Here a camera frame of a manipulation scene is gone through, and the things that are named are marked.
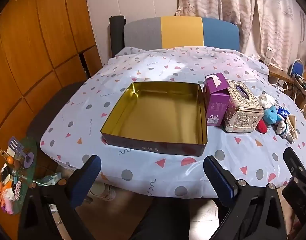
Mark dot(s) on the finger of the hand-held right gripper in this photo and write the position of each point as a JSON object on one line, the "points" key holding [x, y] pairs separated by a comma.
{"points": [[293, 158]]}

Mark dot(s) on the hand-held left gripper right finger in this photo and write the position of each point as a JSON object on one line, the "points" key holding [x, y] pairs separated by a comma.
{"points": [[219, 180]]}

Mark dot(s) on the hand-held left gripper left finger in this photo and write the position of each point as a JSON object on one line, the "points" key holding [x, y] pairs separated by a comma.
{"points": [[85, 180]]}

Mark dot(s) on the white striped sock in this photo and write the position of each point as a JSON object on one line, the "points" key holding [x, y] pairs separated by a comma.
{"points": [[283, 130]]}

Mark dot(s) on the beige cloth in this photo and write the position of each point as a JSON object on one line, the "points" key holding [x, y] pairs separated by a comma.
{"points": [[292, 127]]}

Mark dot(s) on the red plush toy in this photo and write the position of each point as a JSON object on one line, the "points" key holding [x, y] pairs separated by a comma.
{"points": [[262, 126]]}

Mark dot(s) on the blue plush toy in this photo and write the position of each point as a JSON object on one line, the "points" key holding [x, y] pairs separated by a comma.
{"points": [[270, 115]]}

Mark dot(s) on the small blue packet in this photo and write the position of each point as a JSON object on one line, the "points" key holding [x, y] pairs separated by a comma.
{"points": [[283, 110]]}

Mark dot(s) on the purple cardboard box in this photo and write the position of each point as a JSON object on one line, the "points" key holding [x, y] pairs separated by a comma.
{"points": [[215, 105]]}

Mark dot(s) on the gold square tin box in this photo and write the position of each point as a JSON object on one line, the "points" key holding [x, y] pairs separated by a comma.
{"points": [[155, 110]]}

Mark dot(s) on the white plastic bottle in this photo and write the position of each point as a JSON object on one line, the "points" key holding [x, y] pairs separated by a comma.
{"points": [[102, 192]]}

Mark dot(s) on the green plastic bag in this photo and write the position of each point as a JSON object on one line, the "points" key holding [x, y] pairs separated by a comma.
{"points": [[47, 178]]}

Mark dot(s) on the green glass side table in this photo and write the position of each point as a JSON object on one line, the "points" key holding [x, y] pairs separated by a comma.
{"points": [[27, 170]]}

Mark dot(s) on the gold ornate tissue box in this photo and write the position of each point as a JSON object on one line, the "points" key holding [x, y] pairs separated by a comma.
{"points": [[243, 110]]}

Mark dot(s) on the dark green bundle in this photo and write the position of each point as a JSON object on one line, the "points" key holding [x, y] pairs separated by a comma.
{"points": [[303, 82]]}

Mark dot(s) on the purple toy spatula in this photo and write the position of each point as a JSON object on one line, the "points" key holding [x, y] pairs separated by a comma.
{"points": [[14, 143]]}

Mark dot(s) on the wooden desk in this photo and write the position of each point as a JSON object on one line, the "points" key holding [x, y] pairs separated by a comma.
{"points": [[278, 73]]}

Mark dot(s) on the blue folding chair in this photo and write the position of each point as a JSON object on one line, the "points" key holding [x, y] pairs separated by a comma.
{"points": [[297, 68]]}

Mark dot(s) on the tall white box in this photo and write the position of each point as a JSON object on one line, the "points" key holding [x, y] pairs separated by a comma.
{"points": [[269, 56]]}

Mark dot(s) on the patterned plastic tablecloth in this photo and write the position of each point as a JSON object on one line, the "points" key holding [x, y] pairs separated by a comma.
{"points": [[168, 65]]}

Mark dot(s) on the wooden wardrobe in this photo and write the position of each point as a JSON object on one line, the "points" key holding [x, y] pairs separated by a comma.
{"points": [[42, 42]]}

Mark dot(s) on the grey yellow blue chair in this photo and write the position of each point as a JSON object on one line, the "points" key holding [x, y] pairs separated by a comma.
{"points": [[180, 31]]}

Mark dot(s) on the beige patterned curtain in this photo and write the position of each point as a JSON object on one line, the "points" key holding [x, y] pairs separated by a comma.
{"points": [[243, 10]]}

